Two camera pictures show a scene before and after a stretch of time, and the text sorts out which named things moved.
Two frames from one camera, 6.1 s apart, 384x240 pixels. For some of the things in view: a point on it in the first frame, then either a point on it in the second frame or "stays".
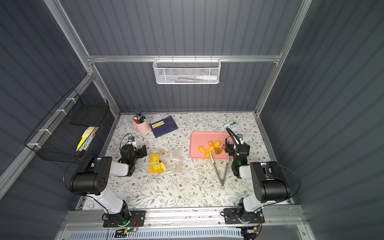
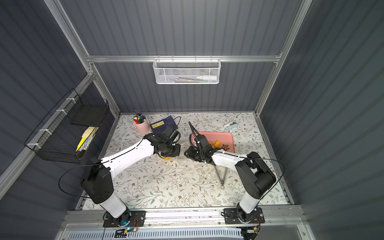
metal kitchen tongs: x=222 y=187 stays
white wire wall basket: x=186 y=71 stays
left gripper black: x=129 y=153 → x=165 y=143
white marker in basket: x=207 y=77 stays
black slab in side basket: x=89 y=115 stays
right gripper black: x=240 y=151 → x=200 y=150
